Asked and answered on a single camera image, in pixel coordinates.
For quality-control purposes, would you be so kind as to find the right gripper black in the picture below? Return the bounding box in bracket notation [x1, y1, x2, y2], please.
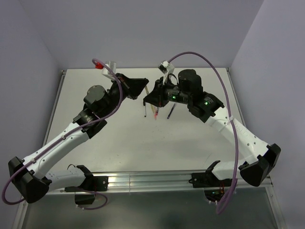
[144, 75, 192, 106]

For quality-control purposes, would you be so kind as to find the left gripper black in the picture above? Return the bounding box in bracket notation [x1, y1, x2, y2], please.
[102, 74, 149, 118]

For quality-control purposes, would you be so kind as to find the yellow pen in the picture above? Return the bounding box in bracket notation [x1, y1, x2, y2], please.
[144, 86, 156, 117]

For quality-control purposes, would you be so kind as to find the orange pen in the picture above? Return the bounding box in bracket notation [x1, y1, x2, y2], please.
[154, 107, 157, 120]

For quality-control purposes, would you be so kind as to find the white pen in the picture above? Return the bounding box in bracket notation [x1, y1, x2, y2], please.
[143, 101, 147, 117]

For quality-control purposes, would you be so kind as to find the purple pen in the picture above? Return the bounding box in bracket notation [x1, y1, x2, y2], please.
[167, 103, 177, 119]

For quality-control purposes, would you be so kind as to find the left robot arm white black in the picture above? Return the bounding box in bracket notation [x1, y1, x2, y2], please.
[8, 73, 149, 203]

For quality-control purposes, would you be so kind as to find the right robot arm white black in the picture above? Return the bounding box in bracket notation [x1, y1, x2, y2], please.
[143, 69, 281, 187]

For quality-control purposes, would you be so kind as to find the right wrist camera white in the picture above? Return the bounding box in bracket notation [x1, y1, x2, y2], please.
[158, 61, 174, 85]

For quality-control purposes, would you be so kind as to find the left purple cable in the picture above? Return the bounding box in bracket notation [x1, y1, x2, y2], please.
[1, 58, 124, 205]

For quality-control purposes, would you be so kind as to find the purple cable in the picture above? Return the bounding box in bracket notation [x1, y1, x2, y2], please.
[169, 51, 239, 215]
[1, 58, 124, 205]

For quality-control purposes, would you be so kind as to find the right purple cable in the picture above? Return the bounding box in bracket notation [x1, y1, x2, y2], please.
[169, 51, 239, 215]

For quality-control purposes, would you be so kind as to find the aluminium rail frame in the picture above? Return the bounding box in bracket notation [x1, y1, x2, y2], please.
[22, 167, 272, 194]

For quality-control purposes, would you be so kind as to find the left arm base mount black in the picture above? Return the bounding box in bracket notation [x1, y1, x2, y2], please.
[64, 176, 108, 209]

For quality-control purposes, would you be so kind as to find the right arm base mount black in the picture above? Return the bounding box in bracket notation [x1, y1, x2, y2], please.
[188, 172, 232, 203]

